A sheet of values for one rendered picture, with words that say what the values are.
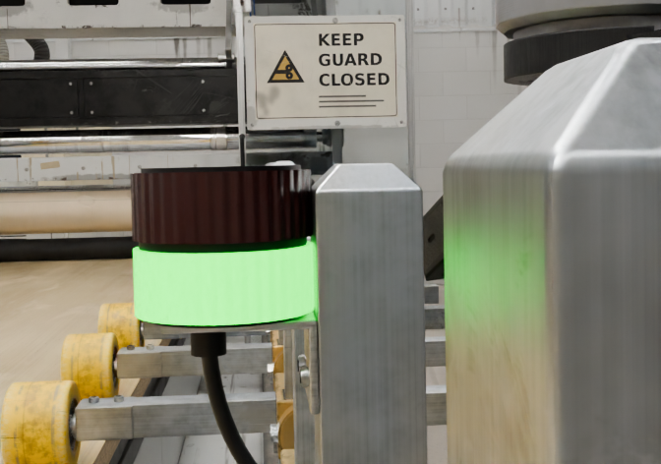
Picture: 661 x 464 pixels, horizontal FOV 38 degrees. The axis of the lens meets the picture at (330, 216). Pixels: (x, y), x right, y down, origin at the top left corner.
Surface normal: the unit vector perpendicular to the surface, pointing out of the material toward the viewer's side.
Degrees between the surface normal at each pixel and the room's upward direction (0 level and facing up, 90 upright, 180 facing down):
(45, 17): 90
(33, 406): 47
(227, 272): 90
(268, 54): 90
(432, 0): 90
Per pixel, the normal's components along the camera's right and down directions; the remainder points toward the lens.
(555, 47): -0.67, 0.05
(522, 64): -0.90, 0.04
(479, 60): -0.02, 0.05
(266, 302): 0.55, 0.04
